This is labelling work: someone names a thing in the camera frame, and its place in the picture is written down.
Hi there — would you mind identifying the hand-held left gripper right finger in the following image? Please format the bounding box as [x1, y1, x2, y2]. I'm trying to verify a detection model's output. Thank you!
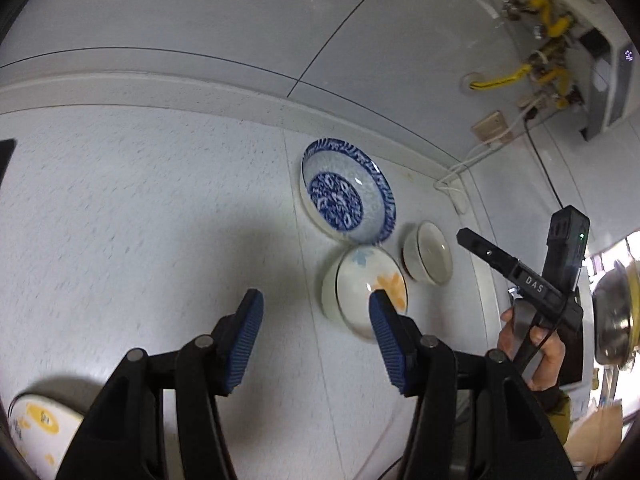
[368, 290, 576, 480]

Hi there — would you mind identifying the small white bowl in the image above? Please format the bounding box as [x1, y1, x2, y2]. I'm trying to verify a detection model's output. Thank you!
[402, 220, 454, 286]

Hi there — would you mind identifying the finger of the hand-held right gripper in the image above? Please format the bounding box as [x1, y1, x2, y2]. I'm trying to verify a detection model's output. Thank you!
[457, 227, 551, 307]

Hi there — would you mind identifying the person's right hand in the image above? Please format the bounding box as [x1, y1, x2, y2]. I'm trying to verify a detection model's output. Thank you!
[497, 307, 566, 392]

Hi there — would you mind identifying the yellow colander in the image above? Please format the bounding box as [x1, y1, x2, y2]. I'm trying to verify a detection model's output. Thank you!
[626, 260, 640, 348]

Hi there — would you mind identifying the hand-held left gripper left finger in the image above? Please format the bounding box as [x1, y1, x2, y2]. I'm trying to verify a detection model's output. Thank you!
[55, 288, 265, 480]

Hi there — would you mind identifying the stainless steel bowl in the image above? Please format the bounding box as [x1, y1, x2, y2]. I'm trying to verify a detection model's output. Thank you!
[592, 259, 640, 367]

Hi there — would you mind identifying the small yellow bear plate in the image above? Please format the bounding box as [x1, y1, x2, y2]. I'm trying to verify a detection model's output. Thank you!
[8, 393, 86, 480]

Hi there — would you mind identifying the black gas stove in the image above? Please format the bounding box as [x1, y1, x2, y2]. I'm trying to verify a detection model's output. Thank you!
[0, 138, 17, 188]

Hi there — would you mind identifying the white flower print bowl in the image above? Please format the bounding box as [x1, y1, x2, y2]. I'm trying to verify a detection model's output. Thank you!
[321, 244, 409, 344]

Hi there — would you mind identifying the beige double wall socket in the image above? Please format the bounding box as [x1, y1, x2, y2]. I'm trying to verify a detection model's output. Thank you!
[471, 111, 509, 143]

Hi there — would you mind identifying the brown paper bag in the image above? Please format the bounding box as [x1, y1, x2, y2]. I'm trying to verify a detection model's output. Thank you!
[564, 402, 624, 467]

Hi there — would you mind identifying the yellow gas hose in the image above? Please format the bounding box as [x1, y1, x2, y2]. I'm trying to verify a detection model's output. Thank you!
[469, 0, 575, 112]

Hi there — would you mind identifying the white power cable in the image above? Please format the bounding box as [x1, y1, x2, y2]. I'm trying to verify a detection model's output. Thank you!
[433, 105, 538, 197]

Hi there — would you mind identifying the black power cable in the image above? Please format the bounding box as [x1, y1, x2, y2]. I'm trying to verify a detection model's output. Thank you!
[524, 112, 567, 211]

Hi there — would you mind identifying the white water heater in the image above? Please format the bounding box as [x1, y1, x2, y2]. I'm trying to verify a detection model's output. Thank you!
[549, 0, 640, 142]

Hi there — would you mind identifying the blue and white patterned bowl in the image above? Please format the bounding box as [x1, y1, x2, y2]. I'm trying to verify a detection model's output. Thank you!
[299, 137, 398, 246]

